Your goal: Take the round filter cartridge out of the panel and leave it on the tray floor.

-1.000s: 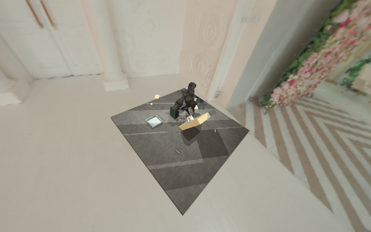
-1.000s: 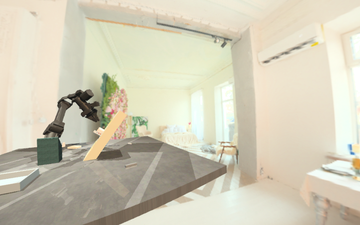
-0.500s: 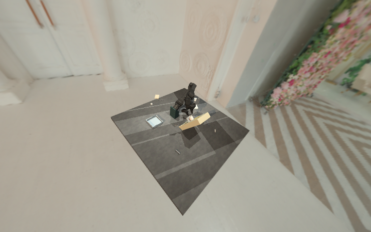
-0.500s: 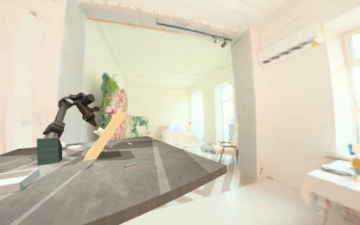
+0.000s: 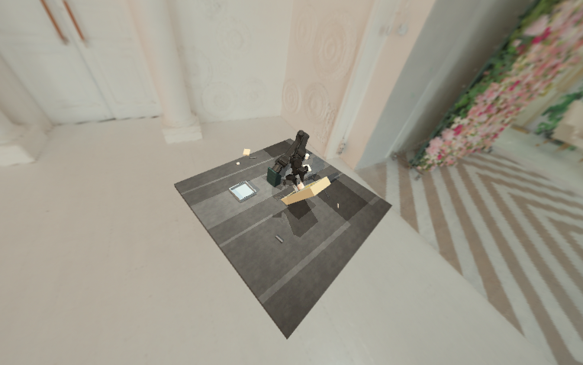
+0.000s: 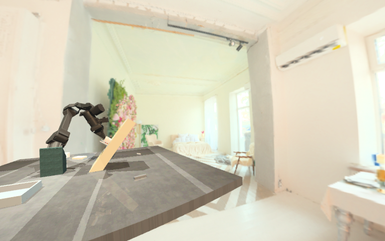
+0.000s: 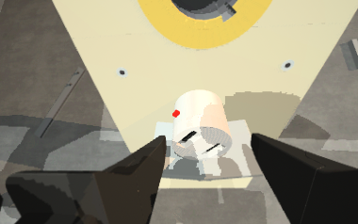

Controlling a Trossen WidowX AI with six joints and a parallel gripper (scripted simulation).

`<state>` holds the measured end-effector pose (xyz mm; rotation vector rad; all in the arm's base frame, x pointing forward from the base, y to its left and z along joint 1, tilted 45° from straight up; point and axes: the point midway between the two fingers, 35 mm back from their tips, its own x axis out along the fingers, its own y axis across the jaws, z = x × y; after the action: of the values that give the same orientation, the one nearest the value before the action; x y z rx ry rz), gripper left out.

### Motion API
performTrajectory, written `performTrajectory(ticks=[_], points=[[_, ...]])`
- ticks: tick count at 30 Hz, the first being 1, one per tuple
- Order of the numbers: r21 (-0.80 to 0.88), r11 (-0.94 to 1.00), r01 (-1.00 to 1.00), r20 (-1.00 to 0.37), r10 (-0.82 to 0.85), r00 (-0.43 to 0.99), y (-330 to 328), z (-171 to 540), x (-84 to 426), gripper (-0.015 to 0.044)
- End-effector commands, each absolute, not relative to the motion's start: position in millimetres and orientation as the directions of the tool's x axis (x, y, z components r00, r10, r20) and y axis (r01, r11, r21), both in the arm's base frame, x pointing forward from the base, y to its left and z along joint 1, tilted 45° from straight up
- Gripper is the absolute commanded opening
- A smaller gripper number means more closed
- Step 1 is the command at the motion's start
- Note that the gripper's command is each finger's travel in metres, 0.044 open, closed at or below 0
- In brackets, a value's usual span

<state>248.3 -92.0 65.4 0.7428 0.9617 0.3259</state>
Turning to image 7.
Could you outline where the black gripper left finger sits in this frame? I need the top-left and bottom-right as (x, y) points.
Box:
(6, 136), (167, 224)

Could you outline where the white cylinder with two slots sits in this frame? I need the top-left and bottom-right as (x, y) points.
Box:
(171, 89), (233, 161)

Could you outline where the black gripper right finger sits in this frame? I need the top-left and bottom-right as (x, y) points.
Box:
(251, 133), (358, 224)

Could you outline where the cream service panel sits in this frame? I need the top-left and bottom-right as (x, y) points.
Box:
(52, 0), (358, 154)

